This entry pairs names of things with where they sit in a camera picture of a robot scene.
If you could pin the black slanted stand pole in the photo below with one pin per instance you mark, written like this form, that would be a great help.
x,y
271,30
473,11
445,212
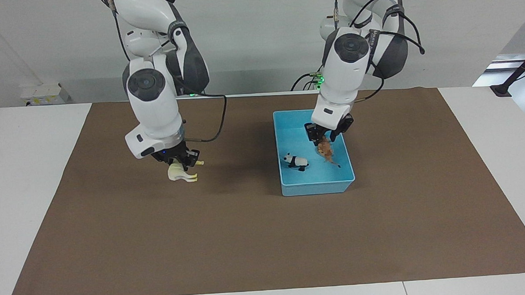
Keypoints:
x,y
518,72

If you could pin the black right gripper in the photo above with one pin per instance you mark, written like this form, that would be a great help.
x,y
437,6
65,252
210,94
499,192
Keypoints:
x,y
170,153

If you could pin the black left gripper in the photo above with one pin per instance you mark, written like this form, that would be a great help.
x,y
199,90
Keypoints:
x,y
337,125

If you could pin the white cardboard box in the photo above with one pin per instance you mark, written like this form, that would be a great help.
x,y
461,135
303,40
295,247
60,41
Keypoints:
x,y
43,94

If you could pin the cream white horse toy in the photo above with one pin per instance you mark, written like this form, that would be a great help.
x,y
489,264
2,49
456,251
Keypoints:
x,y
177,173

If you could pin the brown table mat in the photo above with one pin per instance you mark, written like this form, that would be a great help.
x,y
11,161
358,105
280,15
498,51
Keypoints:
x,y
266,245

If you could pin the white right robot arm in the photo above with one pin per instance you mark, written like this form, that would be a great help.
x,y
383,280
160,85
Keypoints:
x,y
152,103

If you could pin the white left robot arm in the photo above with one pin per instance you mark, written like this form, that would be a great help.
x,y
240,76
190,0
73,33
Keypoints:
x,y
344,82

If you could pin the light blue storage box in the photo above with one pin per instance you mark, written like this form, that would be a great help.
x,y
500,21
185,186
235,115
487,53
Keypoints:
x,y
310,181

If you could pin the brown lion toy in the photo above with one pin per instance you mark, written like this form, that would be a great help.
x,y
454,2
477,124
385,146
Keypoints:
x,y
326,150

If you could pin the black and white panda toy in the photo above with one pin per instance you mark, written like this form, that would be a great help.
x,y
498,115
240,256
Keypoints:
x,y
297,161

